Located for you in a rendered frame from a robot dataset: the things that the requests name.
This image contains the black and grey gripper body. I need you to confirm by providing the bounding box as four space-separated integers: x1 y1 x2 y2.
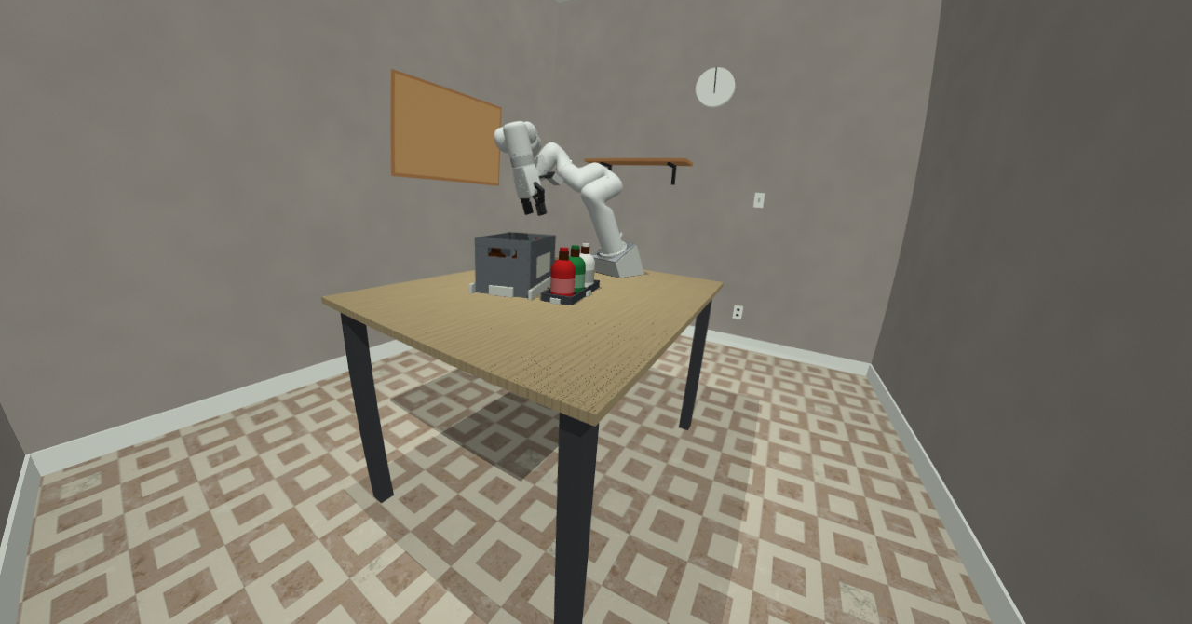
513 163 541 198

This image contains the red bottle with pale label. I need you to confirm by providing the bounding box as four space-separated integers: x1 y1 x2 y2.
550 248 576 297

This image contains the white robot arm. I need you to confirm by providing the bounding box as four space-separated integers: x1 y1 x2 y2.
493 121 627 258

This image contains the white bottle with grey label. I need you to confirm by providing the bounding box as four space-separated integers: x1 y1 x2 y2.
579 243 595 288

